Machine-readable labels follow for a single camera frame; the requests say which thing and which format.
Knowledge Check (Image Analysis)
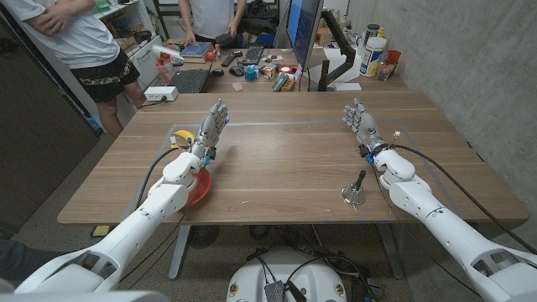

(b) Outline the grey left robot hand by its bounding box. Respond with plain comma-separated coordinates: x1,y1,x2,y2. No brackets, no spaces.
189,98,231,163

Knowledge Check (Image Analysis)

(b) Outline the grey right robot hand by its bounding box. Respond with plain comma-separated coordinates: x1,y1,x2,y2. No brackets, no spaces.
341,97,389,153

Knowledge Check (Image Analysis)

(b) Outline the red bowl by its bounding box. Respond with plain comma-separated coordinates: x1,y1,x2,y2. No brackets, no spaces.
184,167,213,208

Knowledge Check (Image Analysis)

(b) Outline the yellow toy banana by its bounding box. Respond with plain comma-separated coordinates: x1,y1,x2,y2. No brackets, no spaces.
171,129,196,148

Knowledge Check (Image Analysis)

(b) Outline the black keyboard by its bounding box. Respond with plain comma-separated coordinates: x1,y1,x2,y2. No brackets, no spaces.
167,68,211,94
241,44,265,66

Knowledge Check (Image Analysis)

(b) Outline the clear glass jar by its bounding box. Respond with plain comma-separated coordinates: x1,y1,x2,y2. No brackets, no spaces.
376,54,395,81

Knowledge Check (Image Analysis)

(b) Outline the white power strip box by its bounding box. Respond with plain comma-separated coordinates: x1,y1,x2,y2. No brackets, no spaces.
143,86,180,102

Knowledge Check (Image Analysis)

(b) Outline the wooden back desk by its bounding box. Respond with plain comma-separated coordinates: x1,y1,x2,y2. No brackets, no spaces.
165,45,410,94

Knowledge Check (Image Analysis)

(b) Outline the white canister blue label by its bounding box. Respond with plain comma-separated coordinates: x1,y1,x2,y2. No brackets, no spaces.
359,36,388,78

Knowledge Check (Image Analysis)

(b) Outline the black remote control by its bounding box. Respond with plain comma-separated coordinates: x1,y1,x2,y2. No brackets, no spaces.
221,50,243,68

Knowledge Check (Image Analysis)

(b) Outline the red cup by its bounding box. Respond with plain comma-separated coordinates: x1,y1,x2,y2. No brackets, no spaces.
385,49,402,76

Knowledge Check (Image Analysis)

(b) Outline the blue book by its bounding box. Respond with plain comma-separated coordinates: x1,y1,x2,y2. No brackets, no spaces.
180,41,214,59

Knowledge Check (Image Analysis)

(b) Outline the grey green box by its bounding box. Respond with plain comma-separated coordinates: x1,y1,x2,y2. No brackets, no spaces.
271,72,289,92

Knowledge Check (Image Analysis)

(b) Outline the white wrapped roll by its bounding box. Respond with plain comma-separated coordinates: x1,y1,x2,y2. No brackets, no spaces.
149,44,185,66

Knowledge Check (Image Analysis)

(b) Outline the white drawer cabinet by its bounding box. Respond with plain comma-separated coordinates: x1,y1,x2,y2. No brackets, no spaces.
125,34,169,91

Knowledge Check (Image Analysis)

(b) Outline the dark jar with lid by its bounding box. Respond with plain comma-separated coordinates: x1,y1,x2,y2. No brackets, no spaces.
363,23,381,47

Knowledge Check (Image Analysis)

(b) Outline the black floor fan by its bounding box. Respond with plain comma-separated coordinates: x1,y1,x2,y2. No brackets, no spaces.
187,225,221,250

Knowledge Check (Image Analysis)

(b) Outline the person in light grey t-shirt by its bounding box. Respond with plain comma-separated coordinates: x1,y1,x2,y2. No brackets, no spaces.
178,0,248,47

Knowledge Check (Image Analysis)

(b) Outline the computer monitor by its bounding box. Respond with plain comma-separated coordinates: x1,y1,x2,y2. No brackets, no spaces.
285,0,325,70

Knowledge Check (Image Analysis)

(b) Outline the black backpack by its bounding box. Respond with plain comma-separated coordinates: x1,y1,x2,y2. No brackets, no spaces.
237,0,280,37

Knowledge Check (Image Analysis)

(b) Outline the grey metal table leg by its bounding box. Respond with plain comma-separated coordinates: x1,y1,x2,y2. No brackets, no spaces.
375,221,406,280
168,225,192,281

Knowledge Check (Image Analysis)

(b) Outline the white storage shelf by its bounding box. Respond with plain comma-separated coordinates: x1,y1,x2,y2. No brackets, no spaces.
90,0,154,58

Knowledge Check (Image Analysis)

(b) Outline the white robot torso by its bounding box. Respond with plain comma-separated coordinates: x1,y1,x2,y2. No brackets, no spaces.
226,250,348,302

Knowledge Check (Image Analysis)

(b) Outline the person in black patterned shorts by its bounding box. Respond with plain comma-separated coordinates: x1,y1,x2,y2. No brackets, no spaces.
0,0,148,139

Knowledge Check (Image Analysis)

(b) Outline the seated person's dark leg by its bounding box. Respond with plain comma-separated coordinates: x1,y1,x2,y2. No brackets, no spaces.
0,238,64,286

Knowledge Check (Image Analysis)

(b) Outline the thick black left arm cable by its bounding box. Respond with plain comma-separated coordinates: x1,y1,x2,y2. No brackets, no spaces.
133,144,190,211

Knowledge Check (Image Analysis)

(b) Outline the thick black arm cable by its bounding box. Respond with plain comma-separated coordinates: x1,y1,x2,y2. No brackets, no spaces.
133,144,190,211
389,143,537,255

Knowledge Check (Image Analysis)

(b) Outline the silver ring bell black handle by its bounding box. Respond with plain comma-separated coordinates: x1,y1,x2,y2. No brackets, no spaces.
340,169,368,206

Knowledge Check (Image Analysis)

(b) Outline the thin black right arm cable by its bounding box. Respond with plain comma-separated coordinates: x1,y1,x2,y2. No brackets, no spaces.
368,161,483,297

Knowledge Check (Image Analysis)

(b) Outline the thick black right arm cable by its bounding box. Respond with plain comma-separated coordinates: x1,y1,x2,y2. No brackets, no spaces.
389,143,537,255

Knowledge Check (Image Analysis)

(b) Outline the black torso cable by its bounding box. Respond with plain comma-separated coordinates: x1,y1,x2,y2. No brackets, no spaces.
284,255,370,302

